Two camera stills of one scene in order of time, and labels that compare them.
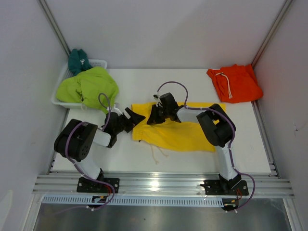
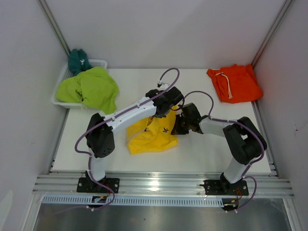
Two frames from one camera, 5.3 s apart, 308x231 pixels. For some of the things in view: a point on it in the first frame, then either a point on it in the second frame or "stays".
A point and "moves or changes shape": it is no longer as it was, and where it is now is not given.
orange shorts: [236, 83] stays
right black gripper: [154, 119] -> [176, 130]
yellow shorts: [172, 134] moves or changes shape
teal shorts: [78, 61] stays
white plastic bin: [66, 74] stays
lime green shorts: [95, 87] stays
